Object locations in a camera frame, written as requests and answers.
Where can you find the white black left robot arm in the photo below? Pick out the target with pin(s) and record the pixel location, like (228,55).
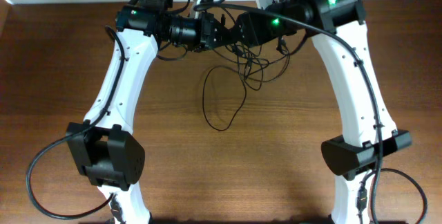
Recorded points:
(103,147)

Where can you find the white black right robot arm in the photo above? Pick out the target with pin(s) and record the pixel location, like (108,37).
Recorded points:
(338,32)

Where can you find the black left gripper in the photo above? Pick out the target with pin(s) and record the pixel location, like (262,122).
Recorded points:
(207,31)

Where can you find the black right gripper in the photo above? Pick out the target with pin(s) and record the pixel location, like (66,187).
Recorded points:
(239,30)

